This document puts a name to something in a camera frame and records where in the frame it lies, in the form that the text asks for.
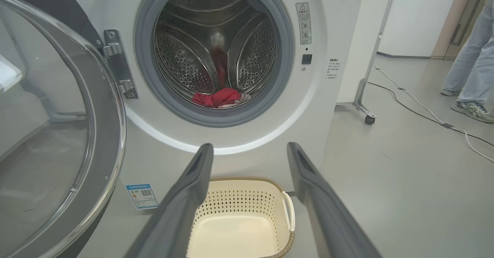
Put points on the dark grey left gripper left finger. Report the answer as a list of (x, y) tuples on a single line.
[(173, 211)]

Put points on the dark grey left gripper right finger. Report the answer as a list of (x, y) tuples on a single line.
[(328, 219)]

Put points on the round glass washer door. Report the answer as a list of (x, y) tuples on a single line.
[(104, 134)]

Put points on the red and white garment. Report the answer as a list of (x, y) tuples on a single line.
[(220, 95)]

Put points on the cream perforated laundry basket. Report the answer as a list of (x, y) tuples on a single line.
[(239, 200)]

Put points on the white front-load washing machine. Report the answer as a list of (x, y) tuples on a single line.
[(270, 134)]

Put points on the chrome door hinge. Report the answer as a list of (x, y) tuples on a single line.
[(119, 68)]

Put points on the beige room door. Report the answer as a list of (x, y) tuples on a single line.
[(451, 18)]

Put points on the blue energy label sticker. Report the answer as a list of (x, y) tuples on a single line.
[(142, 196)]

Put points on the perforated steel drum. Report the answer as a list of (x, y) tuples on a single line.
[(185, 57)]

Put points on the grey sneaker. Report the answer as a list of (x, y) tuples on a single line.
[(472, 111), (449, 92)]

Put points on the white partition panel with caster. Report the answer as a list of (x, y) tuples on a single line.
[(362, 38)]

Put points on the grey warning sticker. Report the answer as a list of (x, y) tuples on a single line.
[(303, 22)]

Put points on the person in light jeans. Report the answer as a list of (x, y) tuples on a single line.
[(478, 57)]

